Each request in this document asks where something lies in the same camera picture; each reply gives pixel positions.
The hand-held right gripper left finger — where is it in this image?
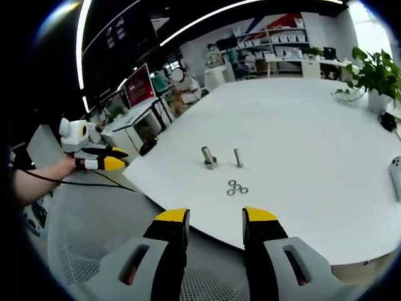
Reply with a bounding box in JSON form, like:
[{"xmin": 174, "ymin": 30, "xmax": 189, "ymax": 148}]
[{"xmin": 90, "ymin": 207, "xmax": 191, "ymax": 301}]

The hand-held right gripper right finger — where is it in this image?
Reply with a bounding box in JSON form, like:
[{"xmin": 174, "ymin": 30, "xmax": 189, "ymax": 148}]
[{"xmin": 241, "ymin": 206, "xmax": 348, "ymax": 301}]

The thick threaded stud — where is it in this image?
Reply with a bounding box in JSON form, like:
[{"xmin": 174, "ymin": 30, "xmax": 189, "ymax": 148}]
[{"xmin": 200, "ymin": 145, "xmax": 219, "ymax": 170}]

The person's left hand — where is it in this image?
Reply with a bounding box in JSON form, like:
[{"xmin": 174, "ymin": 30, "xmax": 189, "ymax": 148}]
[{"xmin": 61, "ymin": 155, "xmax": 91, "ymax": 177}]

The white side desk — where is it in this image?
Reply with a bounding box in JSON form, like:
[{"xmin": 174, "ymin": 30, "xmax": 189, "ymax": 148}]
[{"xmin": 103, "ymin": 95, "xmax": 176, "ymax": 154}]

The white mesh office chair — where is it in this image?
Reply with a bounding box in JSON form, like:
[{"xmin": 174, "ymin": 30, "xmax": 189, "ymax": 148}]
[{"xmin": 46, "ymin": 174, "xmax": 251, "ymax": 301}]

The laptop with red screen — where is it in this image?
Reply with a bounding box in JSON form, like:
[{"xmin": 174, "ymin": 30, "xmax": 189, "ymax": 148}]
[{"xmin": 123, "ymin": 62, "xmax": 159, "ymax": 110}]

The white ceiling light strip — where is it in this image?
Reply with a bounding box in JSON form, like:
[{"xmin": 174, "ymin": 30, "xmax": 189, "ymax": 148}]
[
  {"xmin": 159, "ymin": 0, "xmax": 344, "ymax": 47},
  {"xmin": 76, "ymin": 0, "xmax": 91, "ymax": 92}
]

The white cabinet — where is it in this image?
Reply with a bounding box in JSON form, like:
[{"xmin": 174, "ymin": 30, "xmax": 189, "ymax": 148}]
[{"xmin": 205, "ymin": 65, "xmax": 236, "ymax": 92}]

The grey smartphone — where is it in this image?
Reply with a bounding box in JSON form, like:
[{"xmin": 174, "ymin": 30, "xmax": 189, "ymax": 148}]
[{"xmin": 387, "ymin": 158, "xmax": 401, "ymax": 201}]

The black power adapter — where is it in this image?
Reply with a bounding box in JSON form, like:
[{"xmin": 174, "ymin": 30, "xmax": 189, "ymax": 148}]
[{"xmin": 378, "ymin": 112, "xmax": 398, "ymax": 132}]

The white background desk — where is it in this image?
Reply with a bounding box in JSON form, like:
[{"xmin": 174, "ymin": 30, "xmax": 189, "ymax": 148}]
[{"xmin": 264, "ymin": 51, "xmax": 358, "ymax": 81}]

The small potted plant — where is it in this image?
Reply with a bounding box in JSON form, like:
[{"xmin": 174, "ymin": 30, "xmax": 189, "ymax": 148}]
[{"xmin": 302, "ymin": 46, "xmax": 323, "ymax": 60}]

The white storage shelf with bins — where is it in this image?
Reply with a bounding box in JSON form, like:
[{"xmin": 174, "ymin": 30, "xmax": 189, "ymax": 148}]
[{"xmin": 233, "ymin": 18, "xmax": 310, "ymax": 78}]

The black office chair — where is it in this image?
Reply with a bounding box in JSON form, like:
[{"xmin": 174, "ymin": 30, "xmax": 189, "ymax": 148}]
[{"xmin": 322, "ymin": 46, "xmax": 342, "ymax": 79}]

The potted green plant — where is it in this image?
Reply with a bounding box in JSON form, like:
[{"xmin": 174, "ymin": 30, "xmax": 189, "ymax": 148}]
[{"xmin": 335, "ymin": 46, "xmax": 401, "ymax": 115}]

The bright window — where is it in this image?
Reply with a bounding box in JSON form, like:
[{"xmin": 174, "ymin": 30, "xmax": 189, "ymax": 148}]
[{"xmin": 347, "ymin": 3, "xmax": 392, "ymax": 54}]

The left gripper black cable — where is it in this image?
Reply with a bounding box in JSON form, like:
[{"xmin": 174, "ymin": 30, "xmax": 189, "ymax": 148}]
[{"xmin": 14, "ymin": 161, "xmax": 138, "ymax": 193}]

